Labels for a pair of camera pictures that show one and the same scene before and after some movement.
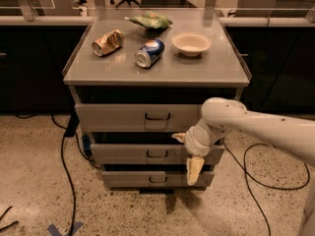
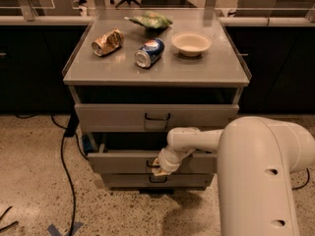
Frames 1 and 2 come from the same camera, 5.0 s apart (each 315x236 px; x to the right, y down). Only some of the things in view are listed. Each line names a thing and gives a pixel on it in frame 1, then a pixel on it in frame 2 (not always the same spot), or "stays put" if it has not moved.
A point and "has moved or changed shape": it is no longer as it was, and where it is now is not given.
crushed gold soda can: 108,42 stays put
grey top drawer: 138,117 stays put
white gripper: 192,143 -> 166,164
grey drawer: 147,154 has moved or changed shape
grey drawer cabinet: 140,76 stays put
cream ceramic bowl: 191,43 stays put
